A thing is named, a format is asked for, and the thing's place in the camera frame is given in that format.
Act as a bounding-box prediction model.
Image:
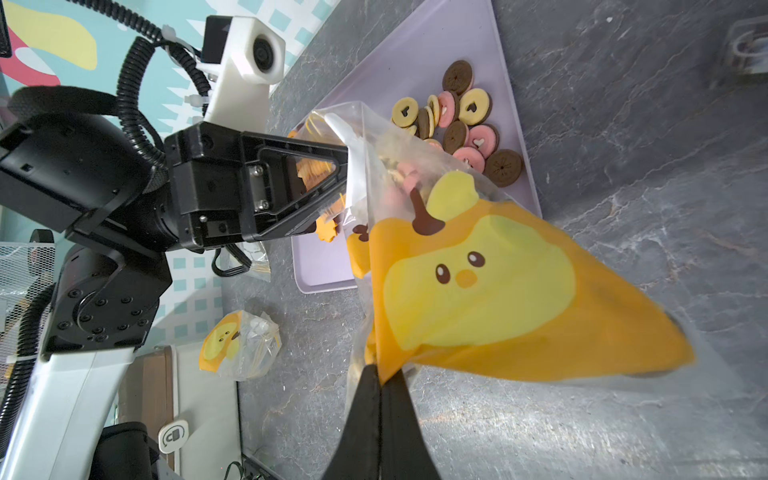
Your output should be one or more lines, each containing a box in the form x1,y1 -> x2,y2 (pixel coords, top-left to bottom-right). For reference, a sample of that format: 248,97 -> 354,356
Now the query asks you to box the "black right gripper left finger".
322,365 -> 381,479

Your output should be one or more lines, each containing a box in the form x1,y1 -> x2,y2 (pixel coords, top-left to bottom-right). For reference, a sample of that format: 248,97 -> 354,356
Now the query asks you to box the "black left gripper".
164,122 -> 348,251

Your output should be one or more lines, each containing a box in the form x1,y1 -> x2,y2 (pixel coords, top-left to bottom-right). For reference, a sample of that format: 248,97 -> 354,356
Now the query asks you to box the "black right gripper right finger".
380,371 -> 440,480

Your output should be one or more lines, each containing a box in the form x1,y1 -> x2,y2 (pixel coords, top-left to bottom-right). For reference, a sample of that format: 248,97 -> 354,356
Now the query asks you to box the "ziploc bag of mixed cookies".
198,310 -> 282,382

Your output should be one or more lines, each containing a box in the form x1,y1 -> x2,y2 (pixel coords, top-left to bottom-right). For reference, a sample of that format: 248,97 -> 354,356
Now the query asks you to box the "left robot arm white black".
1,1 -> 348,479

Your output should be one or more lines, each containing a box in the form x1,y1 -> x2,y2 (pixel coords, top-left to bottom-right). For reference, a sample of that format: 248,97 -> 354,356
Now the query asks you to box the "pile of orange cookies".
289,113 -> 349,242

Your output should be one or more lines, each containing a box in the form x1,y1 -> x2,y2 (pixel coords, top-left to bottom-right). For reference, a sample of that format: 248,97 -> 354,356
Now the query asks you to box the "pile of mixed sandwich cookies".
390,59 -> 525,188

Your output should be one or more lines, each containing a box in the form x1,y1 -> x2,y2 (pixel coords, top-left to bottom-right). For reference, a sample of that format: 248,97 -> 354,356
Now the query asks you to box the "lavender plastic tray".
291,0 -> 542,294

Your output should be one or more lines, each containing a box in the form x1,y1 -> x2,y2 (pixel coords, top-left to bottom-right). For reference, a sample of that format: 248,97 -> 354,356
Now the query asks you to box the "small grey metal clip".
709,15 -> 767,89

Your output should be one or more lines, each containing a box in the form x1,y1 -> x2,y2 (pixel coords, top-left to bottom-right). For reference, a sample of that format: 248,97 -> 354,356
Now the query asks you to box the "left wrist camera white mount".
198,15 -> 286,133

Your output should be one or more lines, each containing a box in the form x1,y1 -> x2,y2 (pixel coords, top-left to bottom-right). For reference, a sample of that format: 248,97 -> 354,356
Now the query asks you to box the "white wire wall basket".
1,229 -> 56,385

